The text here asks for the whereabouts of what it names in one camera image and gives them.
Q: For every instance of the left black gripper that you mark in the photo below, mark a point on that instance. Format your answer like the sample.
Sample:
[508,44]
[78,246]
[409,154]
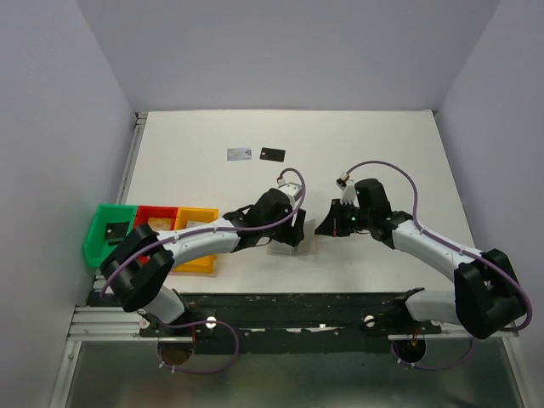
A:
[292,235]

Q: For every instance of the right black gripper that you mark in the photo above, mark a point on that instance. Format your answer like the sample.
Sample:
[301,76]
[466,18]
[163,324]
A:
[332,225]

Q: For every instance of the beige card holder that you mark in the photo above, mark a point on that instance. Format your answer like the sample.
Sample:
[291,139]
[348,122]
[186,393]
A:
[306,245]

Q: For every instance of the black credit card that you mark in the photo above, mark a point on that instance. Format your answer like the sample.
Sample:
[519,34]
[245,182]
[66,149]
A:
[272,155]

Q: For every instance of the silver credit card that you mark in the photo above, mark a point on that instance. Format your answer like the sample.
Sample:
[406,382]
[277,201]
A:
[239,154]

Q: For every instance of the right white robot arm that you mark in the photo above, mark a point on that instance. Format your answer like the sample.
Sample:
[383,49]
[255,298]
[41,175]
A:
[485,297]

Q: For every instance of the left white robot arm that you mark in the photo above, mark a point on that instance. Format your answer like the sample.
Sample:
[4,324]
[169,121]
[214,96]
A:
[136,270]

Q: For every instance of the card in yellow bin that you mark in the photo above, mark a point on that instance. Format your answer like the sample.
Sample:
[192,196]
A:
[192,224]

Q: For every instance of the yellow plastic bin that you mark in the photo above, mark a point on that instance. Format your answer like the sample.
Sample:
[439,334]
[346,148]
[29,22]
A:
[204,265]

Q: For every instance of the tan item in red bin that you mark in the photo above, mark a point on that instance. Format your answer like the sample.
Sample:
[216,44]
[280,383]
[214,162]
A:
[160,224]

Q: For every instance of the red plastic bin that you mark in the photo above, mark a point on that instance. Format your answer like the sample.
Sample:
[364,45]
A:
[145,212]

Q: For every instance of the black item in green bin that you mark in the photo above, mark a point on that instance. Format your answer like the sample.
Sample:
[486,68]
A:
[115,232]

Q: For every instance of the green plastic bin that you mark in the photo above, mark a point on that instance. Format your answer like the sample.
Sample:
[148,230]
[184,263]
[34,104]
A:
[95,250]

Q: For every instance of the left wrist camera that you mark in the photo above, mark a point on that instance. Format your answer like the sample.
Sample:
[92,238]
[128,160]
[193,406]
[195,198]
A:
[290,189]

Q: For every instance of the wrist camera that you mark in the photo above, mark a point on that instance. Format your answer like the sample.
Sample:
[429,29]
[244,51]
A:
[290,189]
[346,185]

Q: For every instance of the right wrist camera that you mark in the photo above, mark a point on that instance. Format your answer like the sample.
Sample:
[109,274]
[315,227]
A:
[346,185]

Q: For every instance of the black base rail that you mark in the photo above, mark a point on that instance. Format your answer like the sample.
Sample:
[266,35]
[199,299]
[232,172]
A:
[291,323]

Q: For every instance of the aluminium side rail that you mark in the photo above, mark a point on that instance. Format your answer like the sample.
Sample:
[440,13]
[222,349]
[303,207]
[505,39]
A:
[133,151]

